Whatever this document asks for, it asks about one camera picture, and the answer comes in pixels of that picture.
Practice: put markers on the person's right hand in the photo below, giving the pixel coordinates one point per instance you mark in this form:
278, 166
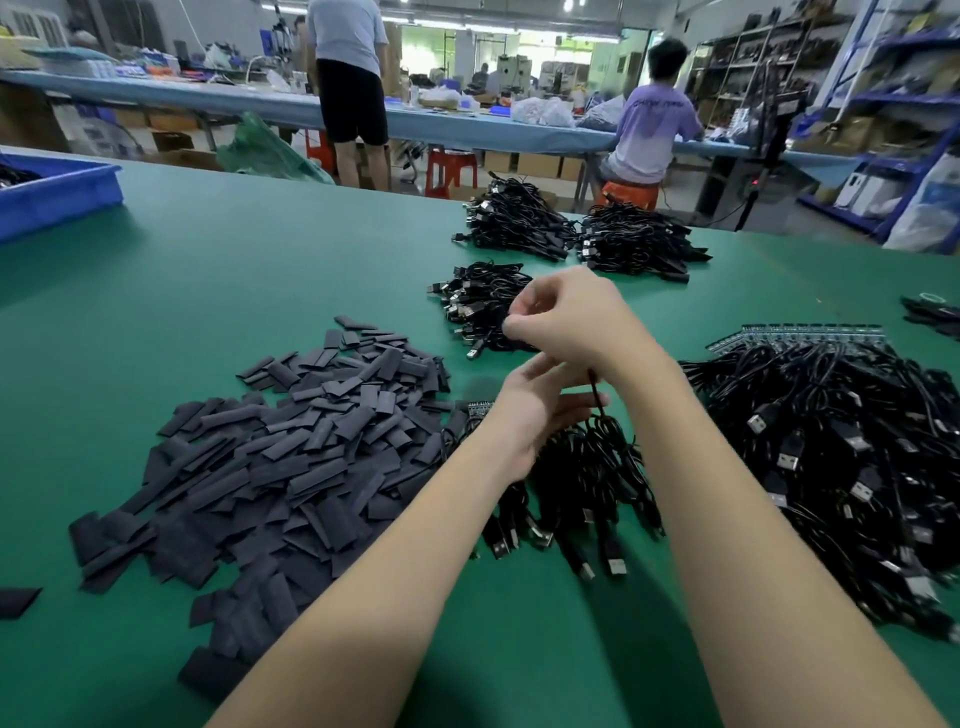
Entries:
578, 318

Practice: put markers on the person's left hand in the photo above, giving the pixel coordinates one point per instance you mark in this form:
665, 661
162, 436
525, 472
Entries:
533, 420

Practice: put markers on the pile of black sleeve strips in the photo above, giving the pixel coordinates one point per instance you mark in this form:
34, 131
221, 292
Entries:
285, 480

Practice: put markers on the person's right forearm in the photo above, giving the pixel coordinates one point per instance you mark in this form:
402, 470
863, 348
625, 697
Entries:
780, 570

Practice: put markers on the person's left forearm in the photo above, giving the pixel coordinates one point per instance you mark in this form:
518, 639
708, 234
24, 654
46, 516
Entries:
375, 615

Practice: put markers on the orange plastic stool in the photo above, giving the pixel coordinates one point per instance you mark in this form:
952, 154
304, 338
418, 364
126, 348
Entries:
629, 195

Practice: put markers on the black tripod stand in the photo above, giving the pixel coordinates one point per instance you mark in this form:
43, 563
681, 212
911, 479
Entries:
765, 128

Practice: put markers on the dark storage shelf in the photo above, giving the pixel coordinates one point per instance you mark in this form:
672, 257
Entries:
750, 60

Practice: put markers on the green plastic bag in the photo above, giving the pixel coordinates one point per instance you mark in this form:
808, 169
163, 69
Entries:
270, 150

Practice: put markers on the white plastic bag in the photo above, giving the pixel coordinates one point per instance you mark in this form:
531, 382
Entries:
927, 203

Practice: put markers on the blue metal shelving rack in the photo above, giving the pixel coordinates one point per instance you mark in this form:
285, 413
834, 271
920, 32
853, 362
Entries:
900, 105

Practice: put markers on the open cardboard box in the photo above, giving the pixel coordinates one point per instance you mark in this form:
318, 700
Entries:
183, 156

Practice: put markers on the long blue work table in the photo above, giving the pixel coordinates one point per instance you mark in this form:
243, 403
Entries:
180, 98

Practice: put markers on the blue plastic bin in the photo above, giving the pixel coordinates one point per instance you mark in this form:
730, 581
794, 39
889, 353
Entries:
60, 195

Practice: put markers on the large brown cardboard box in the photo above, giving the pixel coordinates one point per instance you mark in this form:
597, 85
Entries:
27, 108

